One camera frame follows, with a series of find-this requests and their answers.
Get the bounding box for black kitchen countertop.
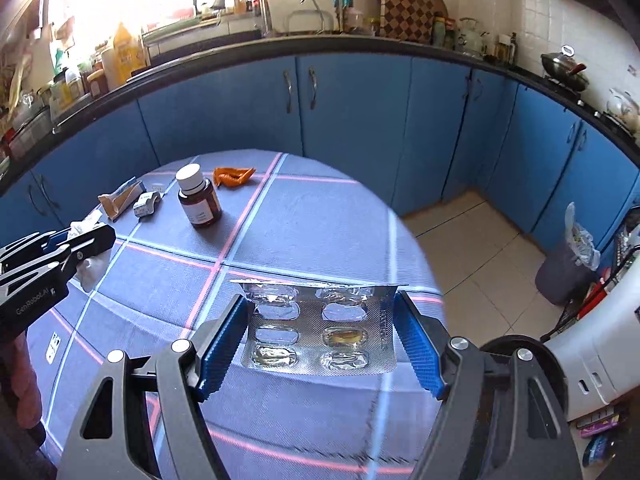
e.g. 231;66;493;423
0;32;640;196

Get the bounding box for white tissue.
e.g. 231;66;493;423
67;210;111;293

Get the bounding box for small white box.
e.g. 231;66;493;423
134;191;163;221

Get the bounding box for black trash bin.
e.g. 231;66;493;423
477;335;572;426

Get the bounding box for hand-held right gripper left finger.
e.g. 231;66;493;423
59;294;249;480

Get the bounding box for orange crumpled wrapper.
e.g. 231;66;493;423
212;166;257;187

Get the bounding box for person's left hand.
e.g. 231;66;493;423
0;332;41;431

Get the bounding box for grey trash bin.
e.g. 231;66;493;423
535;242;598;306

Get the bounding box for blue base cabinets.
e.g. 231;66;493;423
0;52;640;271

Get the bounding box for checkered cutting board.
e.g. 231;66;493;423
378;0;436;43

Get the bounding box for torn brown cardboard box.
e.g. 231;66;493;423
97;177;146;221

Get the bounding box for white air purifier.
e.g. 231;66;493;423
547;255;640;421

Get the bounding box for brown medicine bottle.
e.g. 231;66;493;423
175;164;222;229

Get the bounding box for pale green kettle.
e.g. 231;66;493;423
457;16;488;56

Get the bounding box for yellow plastic bottle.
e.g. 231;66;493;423
112;21;147;86

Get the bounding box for silver blister pack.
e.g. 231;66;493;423
229;278;408;373

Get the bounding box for black wok with lid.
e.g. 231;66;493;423
541;46;591;92

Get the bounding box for clear bin liner bag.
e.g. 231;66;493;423
565;201;601;268

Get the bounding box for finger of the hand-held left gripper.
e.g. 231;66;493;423
0;224;117;283
0;230;71;263

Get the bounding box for white ceramic pot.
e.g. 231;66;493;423
606;87;640;121

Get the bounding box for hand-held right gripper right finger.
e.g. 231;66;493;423
392;290;583;480

